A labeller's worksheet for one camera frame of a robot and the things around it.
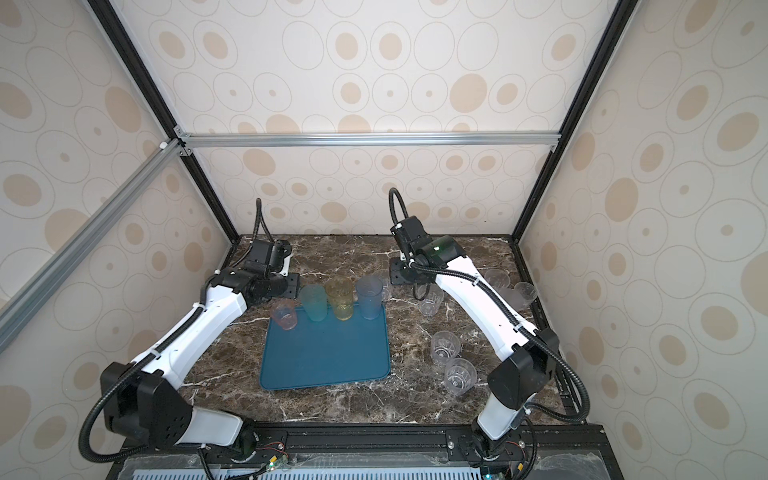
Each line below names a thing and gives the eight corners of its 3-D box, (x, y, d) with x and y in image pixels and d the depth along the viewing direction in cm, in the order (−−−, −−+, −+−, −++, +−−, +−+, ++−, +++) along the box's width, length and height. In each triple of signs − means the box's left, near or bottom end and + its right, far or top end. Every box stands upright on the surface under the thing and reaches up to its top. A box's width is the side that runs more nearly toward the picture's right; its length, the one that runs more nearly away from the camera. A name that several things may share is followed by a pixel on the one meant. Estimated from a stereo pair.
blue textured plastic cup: (357, 320, 98) (354, 302, 89) (359, 294, 105) (357, 275, 96) (381, 320, 98) (381, 302, 90) (382, 295, 105) (381, 275, 96)
